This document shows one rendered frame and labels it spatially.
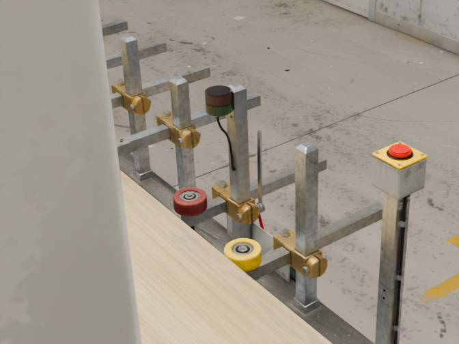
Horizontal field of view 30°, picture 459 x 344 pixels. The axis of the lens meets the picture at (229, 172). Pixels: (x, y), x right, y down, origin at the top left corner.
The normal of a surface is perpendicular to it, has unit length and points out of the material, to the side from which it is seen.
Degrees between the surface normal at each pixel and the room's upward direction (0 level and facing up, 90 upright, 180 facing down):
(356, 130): 0
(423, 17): 90
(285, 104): 0
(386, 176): 90
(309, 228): 90
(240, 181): 90
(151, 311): 0
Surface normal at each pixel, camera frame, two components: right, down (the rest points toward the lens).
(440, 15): -0.82, 0.33
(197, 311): -0.04, -0.86
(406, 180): 0.58, 0.40
